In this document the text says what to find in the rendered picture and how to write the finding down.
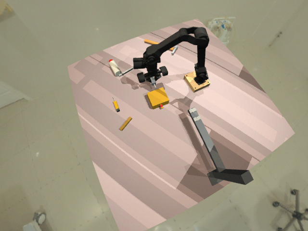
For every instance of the cream cylinder with red cap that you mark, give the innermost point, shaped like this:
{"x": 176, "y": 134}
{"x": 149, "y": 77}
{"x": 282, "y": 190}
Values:
{"x": 114, "y": 67}

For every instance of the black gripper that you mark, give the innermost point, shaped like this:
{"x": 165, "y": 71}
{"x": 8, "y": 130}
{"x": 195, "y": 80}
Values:
{"x": 152, "y": 73}

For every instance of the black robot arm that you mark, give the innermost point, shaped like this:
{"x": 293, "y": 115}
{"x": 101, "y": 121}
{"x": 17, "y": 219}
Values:
{"x": 152, "y": 54}

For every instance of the brown rectangular bar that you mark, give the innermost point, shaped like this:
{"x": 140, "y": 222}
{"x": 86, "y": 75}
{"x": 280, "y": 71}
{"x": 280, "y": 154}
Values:
{"x": 126, "y": 123}

